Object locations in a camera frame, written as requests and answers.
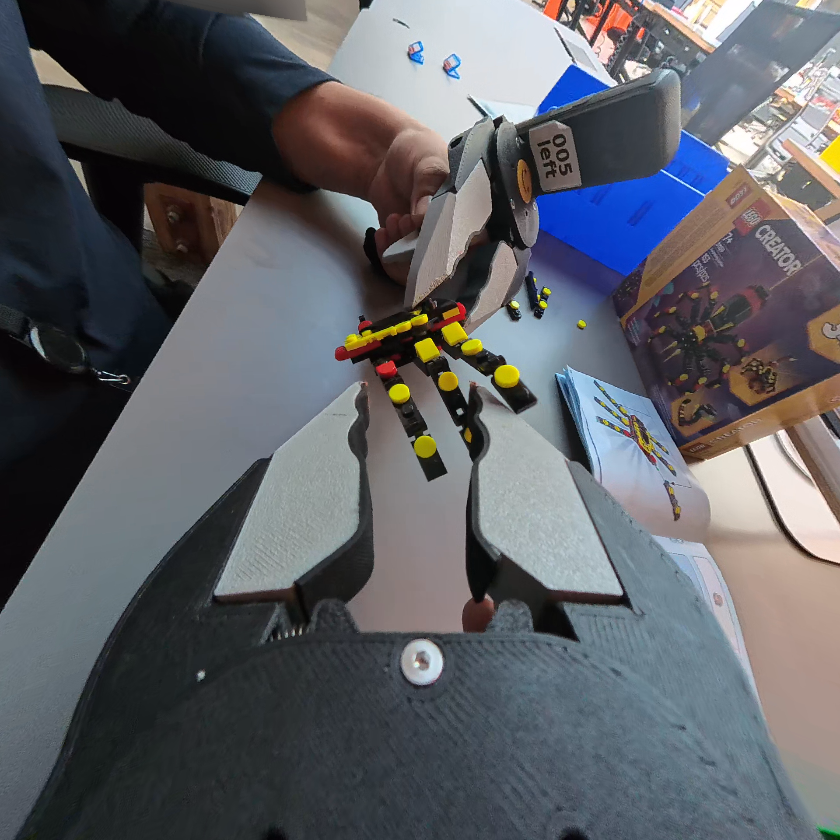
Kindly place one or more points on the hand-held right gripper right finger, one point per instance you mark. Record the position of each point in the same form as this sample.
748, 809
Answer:
544, 525

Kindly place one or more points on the long black yellow lego piece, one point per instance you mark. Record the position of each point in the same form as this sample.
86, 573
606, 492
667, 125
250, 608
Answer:
535, 295

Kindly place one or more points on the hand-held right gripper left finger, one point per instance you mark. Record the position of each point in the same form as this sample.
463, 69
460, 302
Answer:
295, 518

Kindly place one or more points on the person's left hand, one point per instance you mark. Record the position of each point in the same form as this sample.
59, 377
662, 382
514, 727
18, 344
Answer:
407, 177

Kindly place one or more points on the person's torso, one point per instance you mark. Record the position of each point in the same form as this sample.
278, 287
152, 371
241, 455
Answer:
39, 229

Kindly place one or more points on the white rounded panel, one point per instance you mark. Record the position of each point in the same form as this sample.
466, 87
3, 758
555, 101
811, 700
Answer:
800, 499

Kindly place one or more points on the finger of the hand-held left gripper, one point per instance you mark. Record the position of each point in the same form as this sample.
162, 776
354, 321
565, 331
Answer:
453, 236
499, 282

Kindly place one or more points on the purple yellow lego box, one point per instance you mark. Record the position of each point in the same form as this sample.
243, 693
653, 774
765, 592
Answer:
735, 315

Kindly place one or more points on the black mesh office chair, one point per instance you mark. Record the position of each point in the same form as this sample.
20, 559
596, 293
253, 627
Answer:
754, 72

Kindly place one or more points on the person's left forearm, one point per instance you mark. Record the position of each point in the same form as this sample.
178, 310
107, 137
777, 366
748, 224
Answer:
315, 131

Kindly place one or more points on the small blue clip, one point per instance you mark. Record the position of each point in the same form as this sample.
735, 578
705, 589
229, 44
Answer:
451, 64
415, 52

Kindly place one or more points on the wooden table leg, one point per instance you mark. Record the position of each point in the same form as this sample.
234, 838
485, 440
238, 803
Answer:
190, 223

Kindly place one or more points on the open lego instruction booklet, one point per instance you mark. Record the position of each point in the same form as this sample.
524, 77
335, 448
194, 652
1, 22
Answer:
630, 459

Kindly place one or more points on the badge reel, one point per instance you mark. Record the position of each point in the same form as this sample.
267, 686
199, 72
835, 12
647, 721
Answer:
62, 348

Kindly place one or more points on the black yellow lego spider model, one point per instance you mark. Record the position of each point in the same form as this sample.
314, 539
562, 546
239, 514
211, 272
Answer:
394, 331

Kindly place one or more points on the short black yellow lego piece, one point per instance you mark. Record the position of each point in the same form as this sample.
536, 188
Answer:
513, 310

